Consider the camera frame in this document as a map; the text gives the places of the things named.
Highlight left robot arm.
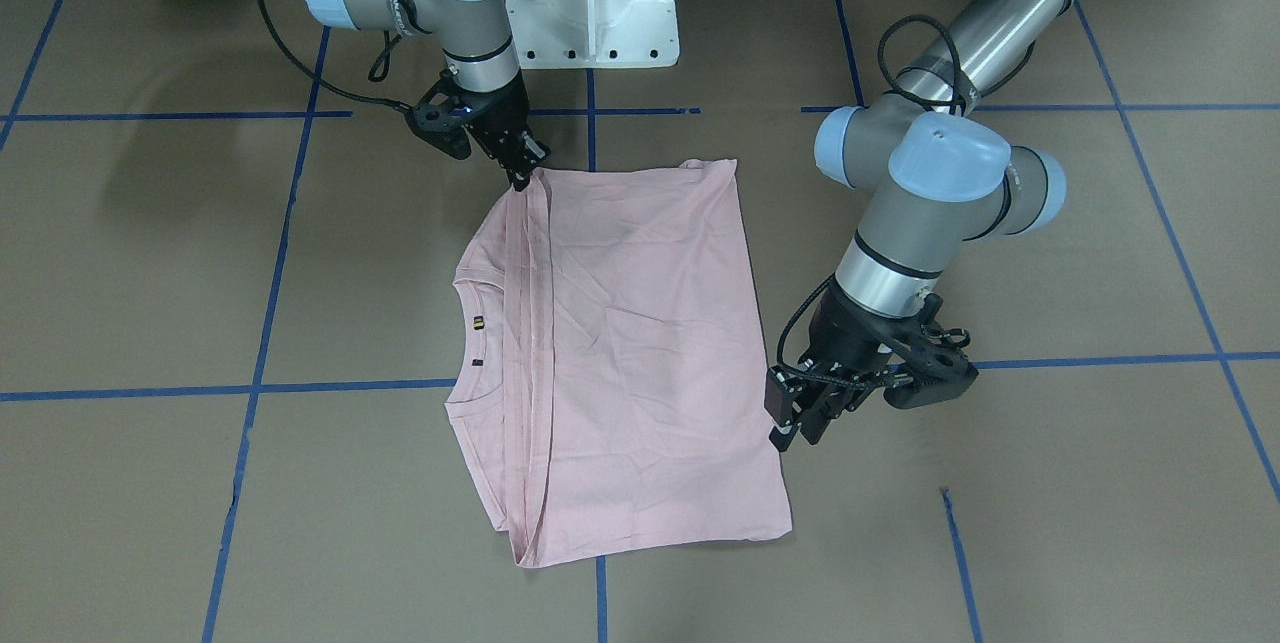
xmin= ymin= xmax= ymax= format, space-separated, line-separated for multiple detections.
xmin=765 ymin=0 xmax=1080 ymax=452

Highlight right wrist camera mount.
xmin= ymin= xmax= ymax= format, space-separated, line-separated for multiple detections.
xmin=403 ymin=70 xmax=472 ymax=160

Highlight pink Snoopy t-shirt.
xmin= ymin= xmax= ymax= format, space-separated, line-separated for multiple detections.
xmin=445 ymin=159 xmax=794 ymax=569

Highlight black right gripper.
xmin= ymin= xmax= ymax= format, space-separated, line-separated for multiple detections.
xmin=462 ymin=76 xmax=549 ymax=192

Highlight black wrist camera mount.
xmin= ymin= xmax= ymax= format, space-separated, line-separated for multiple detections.
xmin=884 ymin=293 xmax=979 ymax=410

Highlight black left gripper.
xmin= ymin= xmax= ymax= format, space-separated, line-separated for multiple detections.
xmin=765 ymin=278 xmax=925 ymax=452

